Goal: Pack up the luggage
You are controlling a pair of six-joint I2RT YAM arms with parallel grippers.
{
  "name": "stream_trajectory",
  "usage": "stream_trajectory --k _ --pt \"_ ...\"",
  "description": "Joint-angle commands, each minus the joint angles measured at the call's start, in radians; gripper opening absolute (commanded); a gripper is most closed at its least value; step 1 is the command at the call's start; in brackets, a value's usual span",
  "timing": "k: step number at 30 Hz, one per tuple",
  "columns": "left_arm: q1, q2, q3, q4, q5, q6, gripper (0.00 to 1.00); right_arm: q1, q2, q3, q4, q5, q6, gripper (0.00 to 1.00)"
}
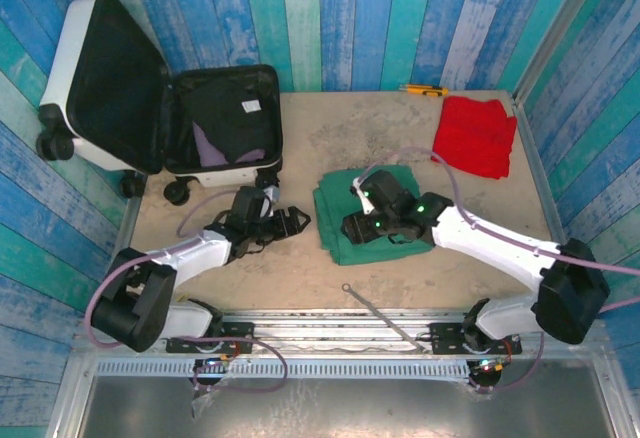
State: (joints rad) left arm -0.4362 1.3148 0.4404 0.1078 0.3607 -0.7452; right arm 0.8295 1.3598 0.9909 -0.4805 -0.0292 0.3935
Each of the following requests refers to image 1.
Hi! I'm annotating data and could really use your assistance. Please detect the grey metal sheet panel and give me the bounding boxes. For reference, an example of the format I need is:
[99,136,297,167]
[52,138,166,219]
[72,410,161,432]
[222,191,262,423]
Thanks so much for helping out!
[74,375,619,438]

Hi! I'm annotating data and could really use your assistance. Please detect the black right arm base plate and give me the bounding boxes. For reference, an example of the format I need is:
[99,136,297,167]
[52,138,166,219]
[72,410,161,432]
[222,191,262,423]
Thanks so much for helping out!
[429,322,524,357]

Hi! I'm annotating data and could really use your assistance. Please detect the red cloth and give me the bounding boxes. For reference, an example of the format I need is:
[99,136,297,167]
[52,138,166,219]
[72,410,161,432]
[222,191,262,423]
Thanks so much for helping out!
[431,96,519,180]

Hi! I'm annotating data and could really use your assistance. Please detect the white hard-shell suitcase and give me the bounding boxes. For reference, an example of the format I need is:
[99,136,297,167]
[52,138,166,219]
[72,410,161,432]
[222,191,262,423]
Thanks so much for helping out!
[37,0,285,207]

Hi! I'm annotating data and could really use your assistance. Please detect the grey metal strip with ring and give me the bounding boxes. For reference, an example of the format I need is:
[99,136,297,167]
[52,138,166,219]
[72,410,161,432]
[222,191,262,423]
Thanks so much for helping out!
[341,282,431,355]

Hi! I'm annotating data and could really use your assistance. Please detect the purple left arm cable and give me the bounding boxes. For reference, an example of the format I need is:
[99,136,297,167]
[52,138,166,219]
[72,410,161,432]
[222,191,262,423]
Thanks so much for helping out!
[83,188,289,394]

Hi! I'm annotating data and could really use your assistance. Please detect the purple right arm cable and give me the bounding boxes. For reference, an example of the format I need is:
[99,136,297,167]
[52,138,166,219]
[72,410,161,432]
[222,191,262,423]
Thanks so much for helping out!
[357,146,640,394]

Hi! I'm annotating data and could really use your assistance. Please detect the purple folded garment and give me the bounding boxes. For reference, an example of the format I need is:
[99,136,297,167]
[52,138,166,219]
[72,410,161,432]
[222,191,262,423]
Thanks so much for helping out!
[192,121,266,167]

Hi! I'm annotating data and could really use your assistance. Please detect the small circuit board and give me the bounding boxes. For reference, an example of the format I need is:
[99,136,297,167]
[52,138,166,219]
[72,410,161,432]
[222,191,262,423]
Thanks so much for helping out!
[193,355,236,374]
[472,355,512,375]

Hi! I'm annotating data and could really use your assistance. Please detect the green cloth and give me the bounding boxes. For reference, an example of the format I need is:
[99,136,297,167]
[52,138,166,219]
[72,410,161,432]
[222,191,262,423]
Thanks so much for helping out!
[313,165,436,267]

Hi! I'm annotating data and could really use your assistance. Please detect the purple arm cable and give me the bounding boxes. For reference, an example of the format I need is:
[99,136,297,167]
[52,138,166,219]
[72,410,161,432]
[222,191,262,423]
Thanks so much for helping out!
[357,146,640,394]
[83,188,289,394]

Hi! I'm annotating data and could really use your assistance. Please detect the clear plastic scrap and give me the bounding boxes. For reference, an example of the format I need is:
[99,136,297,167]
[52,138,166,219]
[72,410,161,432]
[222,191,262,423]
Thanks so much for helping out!
[189,382,226,419]

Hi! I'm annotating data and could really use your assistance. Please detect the yellow black utility knife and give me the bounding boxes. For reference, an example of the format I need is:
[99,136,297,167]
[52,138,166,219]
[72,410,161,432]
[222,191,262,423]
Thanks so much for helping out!
[398,83,450,98]

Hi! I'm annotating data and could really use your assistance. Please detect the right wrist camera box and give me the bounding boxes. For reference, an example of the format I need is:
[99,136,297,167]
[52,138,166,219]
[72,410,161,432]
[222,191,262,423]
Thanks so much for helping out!
[351,173,375,215]

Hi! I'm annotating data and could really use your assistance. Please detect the aluminium table side rail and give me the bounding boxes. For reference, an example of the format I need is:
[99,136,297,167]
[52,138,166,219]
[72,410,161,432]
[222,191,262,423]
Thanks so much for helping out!
[115,192,146,259]
[510,91,569,244]

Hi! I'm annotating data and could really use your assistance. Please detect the black folded garment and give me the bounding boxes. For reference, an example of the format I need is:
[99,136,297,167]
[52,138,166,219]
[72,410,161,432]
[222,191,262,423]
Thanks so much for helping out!
[182,85,277,164]

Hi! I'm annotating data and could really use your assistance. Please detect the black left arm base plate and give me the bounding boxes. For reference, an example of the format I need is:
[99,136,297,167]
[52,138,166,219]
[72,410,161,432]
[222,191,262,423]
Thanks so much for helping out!
[165,321,255,355]

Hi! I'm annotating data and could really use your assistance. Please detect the white slotted cable duct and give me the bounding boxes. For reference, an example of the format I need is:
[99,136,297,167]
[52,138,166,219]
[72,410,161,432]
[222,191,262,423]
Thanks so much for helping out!
[93,359,474,380]

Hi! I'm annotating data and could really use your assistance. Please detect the aluminium mounting rail frame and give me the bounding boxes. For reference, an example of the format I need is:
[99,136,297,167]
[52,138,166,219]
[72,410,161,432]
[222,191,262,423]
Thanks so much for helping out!
[72,307,609,359]

